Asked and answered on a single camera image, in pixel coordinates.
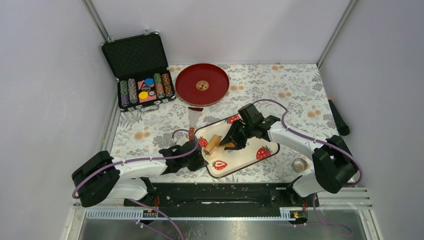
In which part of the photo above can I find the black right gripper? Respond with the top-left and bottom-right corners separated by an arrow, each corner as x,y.
220,121 -> 255,152

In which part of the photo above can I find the wooden dough roller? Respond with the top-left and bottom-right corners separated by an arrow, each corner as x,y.
203,134 -> 236,155

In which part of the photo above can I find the square strawberry ceramic plate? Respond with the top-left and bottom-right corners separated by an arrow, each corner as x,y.
195,114 -> 280,178

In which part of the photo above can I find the silver tape roll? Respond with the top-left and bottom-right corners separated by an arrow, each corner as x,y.
291,158 -> 308,173

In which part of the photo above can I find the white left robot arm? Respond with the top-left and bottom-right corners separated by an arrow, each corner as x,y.
71,140 -> 208,208

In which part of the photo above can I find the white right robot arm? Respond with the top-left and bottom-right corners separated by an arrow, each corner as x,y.
219,103 -> 363,206

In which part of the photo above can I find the round red lacquer tray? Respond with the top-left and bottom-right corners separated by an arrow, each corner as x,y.
174,63 -> 230,107

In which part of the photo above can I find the black poker chip case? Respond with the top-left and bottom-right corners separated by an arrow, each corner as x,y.
100,32 -> 177,112

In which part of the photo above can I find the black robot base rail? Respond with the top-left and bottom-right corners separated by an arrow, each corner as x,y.
140,182 -> 319,213

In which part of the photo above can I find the slotted grey cable duct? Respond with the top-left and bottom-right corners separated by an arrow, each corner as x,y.
85,205 -> 301,221

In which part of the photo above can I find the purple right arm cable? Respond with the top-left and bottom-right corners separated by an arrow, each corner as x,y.
252,98 -> 365,238

